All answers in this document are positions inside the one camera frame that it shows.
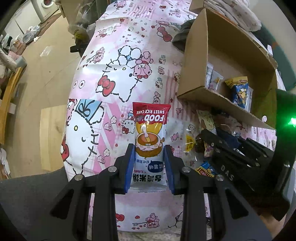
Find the sweet rice cake packet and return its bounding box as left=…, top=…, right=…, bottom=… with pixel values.
left=131, top=102, right=171, bottom=192

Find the white red rice cake packet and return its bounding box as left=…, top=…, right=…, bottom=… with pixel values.
left=205, top=62, right=214, bottom=89

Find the yellow blue snack packet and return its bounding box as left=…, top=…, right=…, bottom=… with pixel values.
left=195, top=161, right=217, bottom=178

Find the yellow checkered wafer packet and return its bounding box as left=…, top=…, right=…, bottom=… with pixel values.
left=197, top=110, right=217, bottom=135

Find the blue tiger snack bag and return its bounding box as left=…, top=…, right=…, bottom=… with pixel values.
left=225, top=76, right=248, bottom=109

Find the white small snack packet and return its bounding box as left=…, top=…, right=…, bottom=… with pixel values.
left=208, top=70, right=224, bottom=91

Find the brown cardboard box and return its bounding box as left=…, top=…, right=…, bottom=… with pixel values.
left=177, top=9, right=278, bottom=129

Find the pink cartoon bed sheet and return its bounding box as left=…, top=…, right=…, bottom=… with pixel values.
left=60, top=1, right=276, bottom=232

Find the teal pillow at headboard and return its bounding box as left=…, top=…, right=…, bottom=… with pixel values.
left=253, top=25, right=295, bottom=91

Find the dark grey cloth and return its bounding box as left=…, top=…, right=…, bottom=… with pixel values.
left=172, top=19, right=195, bottom=52

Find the beige floral crumpled blanket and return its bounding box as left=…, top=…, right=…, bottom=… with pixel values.
left=204, top=0, right=261, bottom=32

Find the white washing machine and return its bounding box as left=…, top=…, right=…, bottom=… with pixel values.
left=31, top=0, right=59, bottom=23

